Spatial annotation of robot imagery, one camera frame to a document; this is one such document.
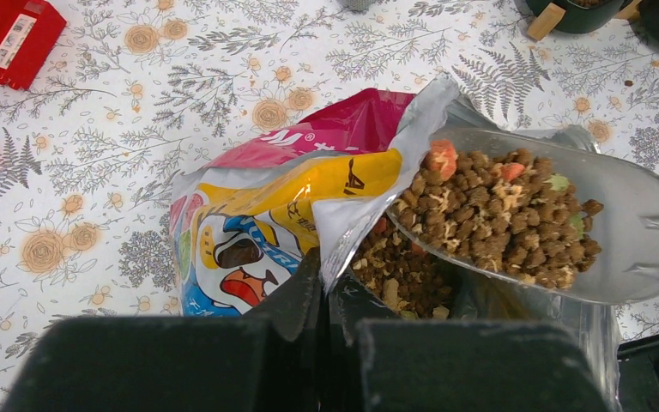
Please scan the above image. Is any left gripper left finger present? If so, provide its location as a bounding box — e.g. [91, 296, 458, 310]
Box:
[2, 249, 321, 411]

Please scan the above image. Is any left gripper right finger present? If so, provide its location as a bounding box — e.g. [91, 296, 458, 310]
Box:
[329, 272, 608, 411]

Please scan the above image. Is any cat food bag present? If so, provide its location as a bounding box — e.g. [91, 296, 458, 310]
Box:
[169, 74, 620, 411]

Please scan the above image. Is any clear plastic scoop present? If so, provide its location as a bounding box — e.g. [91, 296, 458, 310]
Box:
[390, 126, 659, 305]

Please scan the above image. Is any pet food kibble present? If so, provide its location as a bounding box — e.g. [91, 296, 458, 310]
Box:
[351, 140, 604, 319]

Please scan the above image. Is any left black pet bowl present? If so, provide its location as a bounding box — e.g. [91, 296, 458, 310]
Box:
[526, 0, 640, 41]

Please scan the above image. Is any floral table mat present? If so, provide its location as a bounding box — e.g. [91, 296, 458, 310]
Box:
[0, 1, 659, 407]

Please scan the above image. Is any grey microphone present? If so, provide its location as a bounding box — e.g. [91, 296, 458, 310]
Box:
[339, 0, 377, 13]

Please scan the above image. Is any red toy block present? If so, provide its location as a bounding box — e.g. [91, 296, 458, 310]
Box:
[0, 0, 66, 90]

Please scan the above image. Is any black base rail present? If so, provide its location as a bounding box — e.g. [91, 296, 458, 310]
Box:
[618, 335, 659, 412]

